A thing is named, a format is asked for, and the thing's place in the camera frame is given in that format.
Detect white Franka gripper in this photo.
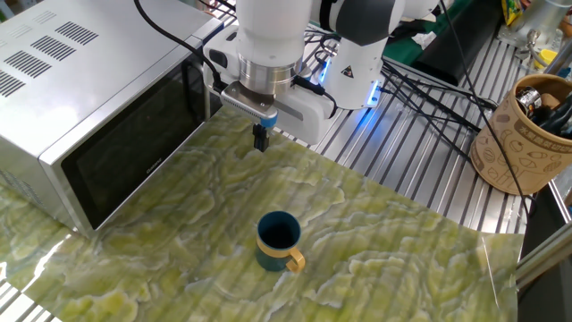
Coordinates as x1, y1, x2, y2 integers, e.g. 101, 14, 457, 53
203, 25, 337, 153

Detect black glass microwave door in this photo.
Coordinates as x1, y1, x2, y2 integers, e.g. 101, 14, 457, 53
38, 53, 211, 238

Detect silver microwave oven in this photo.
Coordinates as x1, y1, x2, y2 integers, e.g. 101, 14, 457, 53
0, 0, 224, 238

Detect green marble pattern mat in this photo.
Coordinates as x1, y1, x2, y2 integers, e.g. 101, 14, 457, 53
0, 105, 526, 322

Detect white paper scrap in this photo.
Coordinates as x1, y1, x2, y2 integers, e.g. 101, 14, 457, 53
410, 30, 439, 50

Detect black rectangular case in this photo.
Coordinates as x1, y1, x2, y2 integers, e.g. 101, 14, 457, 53
410, 0, 504, 86

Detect brown cardboard bucket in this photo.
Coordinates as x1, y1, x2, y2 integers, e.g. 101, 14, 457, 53
468, 73, 572, 197

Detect silver tape roll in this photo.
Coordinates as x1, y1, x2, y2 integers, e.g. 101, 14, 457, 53
515, 85, 543, 118

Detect yellow snack packet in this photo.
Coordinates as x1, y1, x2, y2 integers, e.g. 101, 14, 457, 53
500, 0, 525, 27

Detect small yellow object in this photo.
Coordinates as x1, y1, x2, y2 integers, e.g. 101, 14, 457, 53
534, 47, 559, 71

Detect grey metal stand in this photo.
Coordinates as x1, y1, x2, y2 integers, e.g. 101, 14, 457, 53
498, 0, 572, 48

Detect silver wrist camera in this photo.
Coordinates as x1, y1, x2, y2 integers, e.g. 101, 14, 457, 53
220, 81, 279, 130

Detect black camera cable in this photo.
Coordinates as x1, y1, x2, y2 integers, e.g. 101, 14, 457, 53
132, 0, 227, 94

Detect short black connector cable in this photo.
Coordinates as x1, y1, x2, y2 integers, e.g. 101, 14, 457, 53
292, 75, 337, 120

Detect looped black cable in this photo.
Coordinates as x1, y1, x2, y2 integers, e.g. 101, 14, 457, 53
307, 29, 343, 68

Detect teal mug with yellow handle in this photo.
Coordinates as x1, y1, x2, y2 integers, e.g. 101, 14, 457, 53
255, 210, 307, 274

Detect long thin black cable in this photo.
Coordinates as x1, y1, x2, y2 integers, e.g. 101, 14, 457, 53
439, 0, 533, 225

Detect black tool handles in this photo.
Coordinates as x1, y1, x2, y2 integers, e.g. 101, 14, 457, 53
531, 91, 572, 140

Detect aluminium frame bar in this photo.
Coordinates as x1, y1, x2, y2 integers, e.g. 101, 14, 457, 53
516, 221, 572, 290

